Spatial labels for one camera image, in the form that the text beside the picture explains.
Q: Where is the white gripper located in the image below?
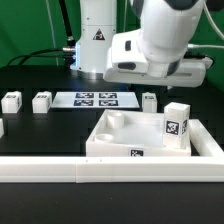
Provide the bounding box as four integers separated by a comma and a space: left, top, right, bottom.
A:
103, 29, 206, 87

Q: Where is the white square table top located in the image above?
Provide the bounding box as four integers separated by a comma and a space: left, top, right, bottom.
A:
86, 109, 191, 157

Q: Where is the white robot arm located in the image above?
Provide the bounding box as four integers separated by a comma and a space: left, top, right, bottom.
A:
71, 0, 212, 87

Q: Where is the tag plate with markers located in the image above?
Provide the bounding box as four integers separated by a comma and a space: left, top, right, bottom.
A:
52, 92, 139, 108

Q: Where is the partial white block left edge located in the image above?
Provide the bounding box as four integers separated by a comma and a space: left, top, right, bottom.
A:
0, 118, 4, 139

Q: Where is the black cable bundle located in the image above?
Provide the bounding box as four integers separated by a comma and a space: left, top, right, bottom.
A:
6, 0, 78, 66

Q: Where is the white U-shaped fence wall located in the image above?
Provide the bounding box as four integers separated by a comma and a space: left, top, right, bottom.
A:
0, 119, 224, 183

